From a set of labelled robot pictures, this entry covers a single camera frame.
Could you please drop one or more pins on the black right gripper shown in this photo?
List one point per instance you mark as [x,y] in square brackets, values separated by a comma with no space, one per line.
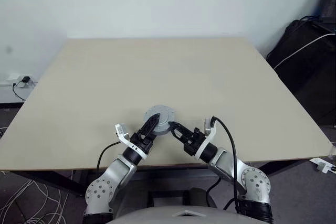
[195,142]

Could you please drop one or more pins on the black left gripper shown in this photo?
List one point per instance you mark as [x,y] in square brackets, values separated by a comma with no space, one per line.
[141,141]

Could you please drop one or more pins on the grey round motor end cap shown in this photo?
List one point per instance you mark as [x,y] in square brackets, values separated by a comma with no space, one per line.
[164,115]

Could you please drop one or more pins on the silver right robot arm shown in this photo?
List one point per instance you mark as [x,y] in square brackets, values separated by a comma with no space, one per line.
[236,171]

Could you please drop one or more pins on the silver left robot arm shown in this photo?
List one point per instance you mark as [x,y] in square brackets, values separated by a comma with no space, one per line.
[115,176]

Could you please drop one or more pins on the dark grey rounded block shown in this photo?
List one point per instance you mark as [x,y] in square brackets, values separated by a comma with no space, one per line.
[199,195]

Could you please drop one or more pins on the silver robot torso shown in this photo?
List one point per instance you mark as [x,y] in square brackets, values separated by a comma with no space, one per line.
[170,214]

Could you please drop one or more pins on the black power adapter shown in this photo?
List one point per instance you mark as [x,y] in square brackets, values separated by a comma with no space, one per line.
[25,79]

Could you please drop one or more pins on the black bag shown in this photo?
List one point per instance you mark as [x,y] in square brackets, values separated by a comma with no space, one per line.
[309,77]

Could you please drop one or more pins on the white floor power strip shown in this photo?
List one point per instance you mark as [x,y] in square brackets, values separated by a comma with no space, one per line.
[321,163]

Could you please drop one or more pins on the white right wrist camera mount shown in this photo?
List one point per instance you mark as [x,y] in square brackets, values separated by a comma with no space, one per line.
[208,128]

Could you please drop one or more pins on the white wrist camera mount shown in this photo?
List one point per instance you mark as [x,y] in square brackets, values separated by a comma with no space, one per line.
[123,136]
[208,128]

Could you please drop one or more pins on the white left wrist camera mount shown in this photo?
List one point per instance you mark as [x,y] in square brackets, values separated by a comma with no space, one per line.
[123,136]

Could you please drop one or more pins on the black table frame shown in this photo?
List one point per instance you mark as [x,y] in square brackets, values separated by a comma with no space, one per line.
[52,182]

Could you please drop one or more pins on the white wall socket strip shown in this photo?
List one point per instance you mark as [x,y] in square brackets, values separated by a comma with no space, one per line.
[14,77]

